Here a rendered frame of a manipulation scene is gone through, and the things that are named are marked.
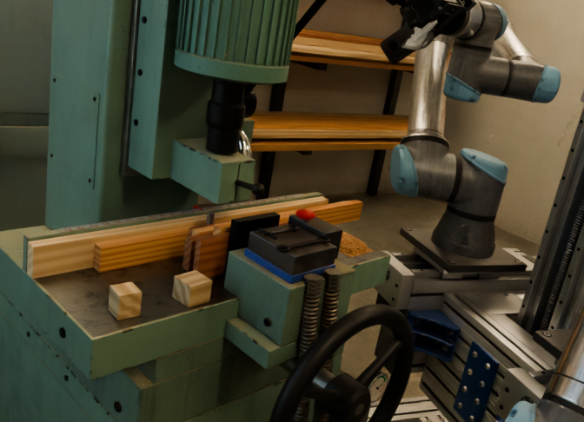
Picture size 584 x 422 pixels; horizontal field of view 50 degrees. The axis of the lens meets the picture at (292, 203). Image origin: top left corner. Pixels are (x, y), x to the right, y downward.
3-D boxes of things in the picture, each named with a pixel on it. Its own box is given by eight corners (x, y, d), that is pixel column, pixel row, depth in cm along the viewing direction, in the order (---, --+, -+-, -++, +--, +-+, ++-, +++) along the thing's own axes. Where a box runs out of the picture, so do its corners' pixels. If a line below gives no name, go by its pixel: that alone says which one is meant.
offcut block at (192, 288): (193, 290, 91) (195, 269, 90) (209, 301, 88) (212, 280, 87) (171, 296, 88) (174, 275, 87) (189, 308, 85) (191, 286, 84)
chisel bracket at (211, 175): (215, 214, 97) (222, 162, 95) (166, 186, 107) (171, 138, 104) (251, 208, 103) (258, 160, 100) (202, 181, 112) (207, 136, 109)
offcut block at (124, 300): (107, 309, 82) (109, 285, 81) (129, 304, 84) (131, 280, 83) (117, 320, 80) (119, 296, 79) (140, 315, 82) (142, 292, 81)
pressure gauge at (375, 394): (361, 416, 116) (370, 379, 113) (347, 405, 118) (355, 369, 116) (382, 405, 120) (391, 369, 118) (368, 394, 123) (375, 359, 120)
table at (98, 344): (126, 426, 70) (130, 381, 68) (19, 306, 90) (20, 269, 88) (427, 305, 112) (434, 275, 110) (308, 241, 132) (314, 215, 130)
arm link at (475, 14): (440, 16, 121) (461, 49, 119) (427, 14, 118) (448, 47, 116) (468, -12, 116) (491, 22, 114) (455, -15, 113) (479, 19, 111)
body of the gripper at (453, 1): (424, -30, 104) (461, -20, 113) (390, 6, 110) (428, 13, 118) (447, 4, 102) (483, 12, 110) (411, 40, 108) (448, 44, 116)
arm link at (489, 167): (504, 220, 143) (520, 164, 139) (447, 211, 143) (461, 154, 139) (489, 203, 155) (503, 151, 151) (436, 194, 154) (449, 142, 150)
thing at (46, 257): (32, 280, 86) (33, 247, 84) (26, 273, 87) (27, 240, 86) (324, 221, 128) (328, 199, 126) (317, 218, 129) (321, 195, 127)
